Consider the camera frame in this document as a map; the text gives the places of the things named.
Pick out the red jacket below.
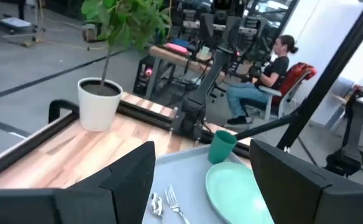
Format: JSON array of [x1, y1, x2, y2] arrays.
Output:
[[271, 62, 318, 106]]

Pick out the silver metal spoon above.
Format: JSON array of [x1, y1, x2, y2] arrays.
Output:
[[149, 192, 165, 224]]

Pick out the light grey serving tray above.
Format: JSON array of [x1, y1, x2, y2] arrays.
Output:
[[141, 144, 254, 224]]

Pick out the green plant in white pot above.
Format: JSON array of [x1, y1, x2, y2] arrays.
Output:
[[76, 0, 173, 133]]

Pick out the pink flat item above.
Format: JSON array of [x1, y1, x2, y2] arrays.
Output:
[[163, 42, 189, 55]]

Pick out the white office chair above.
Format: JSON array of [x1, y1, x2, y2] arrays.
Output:
[[243, 68, 315, 123]]

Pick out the black curved table bracket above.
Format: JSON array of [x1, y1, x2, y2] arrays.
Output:
[[48, 99, 80, 124]]

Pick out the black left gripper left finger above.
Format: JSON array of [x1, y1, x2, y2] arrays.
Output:
[[0, 141, 157, 224]]

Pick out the person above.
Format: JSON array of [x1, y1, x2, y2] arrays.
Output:
[[226, 34, 299, 126]]

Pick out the black aluminium table rail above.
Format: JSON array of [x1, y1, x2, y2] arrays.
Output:
[[0, 112, 79, 185], [116, 101, 252, 159]]

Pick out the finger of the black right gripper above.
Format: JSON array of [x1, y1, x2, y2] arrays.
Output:
[[226, 15, 242, 47], [199, 14, 216, 48]]

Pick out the white cup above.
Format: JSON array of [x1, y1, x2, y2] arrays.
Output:
[[199, 45, 211, 60]]

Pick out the teal plastic cup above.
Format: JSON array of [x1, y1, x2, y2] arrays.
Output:
[[207, 129, 238, 165]]

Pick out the brown cardboard box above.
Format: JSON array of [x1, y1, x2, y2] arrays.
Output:
[[81, 23, 99, 44]]

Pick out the white bowl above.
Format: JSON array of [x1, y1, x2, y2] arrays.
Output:
[[204, 161, 275, 224]]

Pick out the wooden work desk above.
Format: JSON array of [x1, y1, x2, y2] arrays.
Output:
[[149, 45, 227, 100]]

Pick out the black aluminium frame post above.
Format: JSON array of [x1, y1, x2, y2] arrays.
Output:
[[275, 0, 363, 151]]

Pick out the black diagonal frame brace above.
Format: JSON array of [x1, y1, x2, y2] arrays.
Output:
[[233, 111, 298, 141]]

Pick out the black computer tower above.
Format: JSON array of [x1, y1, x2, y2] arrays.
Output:
[[132, 55, 157, 96]]

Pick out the silver metal fork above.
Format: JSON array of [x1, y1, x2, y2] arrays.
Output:
[[164, 184, 191, 224]]

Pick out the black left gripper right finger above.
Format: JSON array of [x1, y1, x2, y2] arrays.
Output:
[[249, 138, 363, 224]]

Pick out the grey floor platform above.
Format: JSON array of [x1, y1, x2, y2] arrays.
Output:
[[0, 16, 35, 34]]

